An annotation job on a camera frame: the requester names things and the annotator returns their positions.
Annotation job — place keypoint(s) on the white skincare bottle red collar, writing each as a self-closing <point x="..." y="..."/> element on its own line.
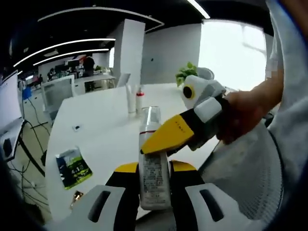
<point x="139" y="103"/>

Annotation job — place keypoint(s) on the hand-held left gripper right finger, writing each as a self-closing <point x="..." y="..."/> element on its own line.
<point x="185" y="197"/>

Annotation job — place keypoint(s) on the white skincare tube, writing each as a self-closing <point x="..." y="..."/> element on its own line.
<point x="131" y="101"/>

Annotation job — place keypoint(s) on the white framed partition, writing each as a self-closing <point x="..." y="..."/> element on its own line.
<point x="57" y="92"/>

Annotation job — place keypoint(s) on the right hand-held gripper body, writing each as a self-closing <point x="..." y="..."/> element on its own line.
<point x="204" y="96"/>

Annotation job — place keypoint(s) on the grey mesh office chair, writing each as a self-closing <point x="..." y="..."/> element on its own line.
<point x="240" y="168"/>

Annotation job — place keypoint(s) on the white skincare bottle domed cap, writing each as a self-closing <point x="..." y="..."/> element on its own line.
<point x="154" y="183"/>

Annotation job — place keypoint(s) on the gold foil packet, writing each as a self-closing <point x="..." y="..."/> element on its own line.
<point x="76" y="198"/>

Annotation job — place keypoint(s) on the person's right hand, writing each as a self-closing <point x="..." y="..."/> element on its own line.
<point x="240" y="115"/>

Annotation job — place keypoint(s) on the blue box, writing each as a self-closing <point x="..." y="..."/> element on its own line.
<point x="27" y="93"/>

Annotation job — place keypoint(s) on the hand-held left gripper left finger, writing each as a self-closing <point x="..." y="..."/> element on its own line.
<point x="120" y="192"/>

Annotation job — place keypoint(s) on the green and white packet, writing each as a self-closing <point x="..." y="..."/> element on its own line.
<point x="74" y="168"/>

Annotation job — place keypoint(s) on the white standing desk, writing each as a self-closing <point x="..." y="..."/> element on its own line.
<point x="14" y="134"/>

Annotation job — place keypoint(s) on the small distant green plant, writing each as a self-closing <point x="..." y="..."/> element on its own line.
<point x="99" y="68"/>

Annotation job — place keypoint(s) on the potted green plant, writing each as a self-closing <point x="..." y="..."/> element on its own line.
<point x="186" y="73"/>

